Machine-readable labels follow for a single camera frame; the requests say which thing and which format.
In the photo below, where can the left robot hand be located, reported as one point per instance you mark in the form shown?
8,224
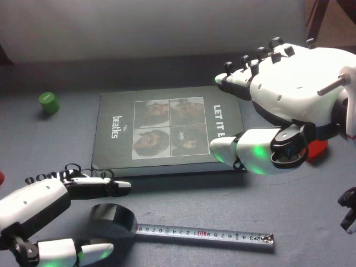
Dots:
36,197

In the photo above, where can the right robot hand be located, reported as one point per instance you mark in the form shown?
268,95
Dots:
294,78

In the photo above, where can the grey round tape measure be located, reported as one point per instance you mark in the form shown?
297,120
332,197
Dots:
194,233

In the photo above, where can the black Beatles book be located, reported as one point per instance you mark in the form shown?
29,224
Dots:
111,105

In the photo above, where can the red cylinder block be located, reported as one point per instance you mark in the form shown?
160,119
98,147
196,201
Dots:
1,178

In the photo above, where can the dark brown furniture leg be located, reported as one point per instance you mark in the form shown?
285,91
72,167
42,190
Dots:
317,16

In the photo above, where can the red heart block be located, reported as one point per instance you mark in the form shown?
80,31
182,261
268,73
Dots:
317,148

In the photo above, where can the green cylinder block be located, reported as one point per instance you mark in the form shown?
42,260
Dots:
49,103

